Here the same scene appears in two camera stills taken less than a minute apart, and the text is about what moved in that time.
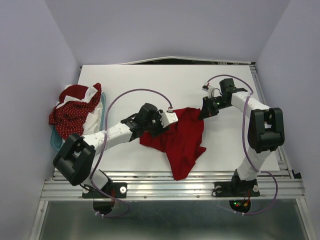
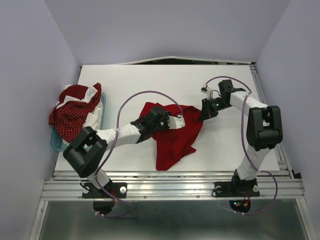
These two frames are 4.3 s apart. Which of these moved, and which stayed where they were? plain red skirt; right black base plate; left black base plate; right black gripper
Moved: plain red skirt
Stayed: right black base plate; right black gripper; left black base plate
